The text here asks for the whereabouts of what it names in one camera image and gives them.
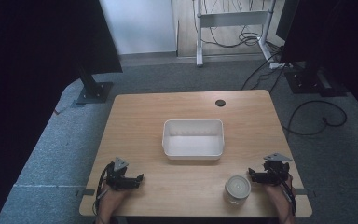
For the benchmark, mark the black curtain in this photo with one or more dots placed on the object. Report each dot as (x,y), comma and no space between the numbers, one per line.
(338,37)
(28,77)

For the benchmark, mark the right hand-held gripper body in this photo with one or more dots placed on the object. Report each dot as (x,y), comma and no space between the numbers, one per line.
(276,172)

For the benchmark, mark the person's right hand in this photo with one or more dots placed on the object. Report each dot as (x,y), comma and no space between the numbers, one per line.
(278,194)

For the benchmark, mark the black metal stand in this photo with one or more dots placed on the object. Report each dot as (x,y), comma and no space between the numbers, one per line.
(91,88)
(310,81)

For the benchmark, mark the black round table grommet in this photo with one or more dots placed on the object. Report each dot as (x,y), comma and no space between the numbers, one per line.
(220,103)

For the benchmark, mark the person's left hand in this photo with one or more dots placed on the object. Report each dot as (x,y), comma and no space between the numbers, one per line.
(113,197)

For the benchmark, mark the white rectangular plastic bin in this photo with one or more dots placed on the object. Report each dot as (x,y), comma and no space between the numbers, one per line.
(192,146)

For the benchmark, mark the white power strip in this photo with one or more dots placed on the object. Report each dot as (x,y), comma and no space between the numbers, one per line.
(278,65)

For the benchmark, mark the white round cup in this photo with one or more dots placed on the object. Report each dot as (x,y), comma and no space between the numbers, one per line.
(237,188)

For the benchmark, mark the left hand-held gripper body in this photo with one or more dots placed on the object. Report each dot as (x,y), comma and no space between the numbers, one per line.
(118,179)

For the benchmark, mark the white metal desk frame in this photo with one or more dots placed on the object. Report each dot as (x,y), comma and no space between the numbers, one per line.
(230,19)

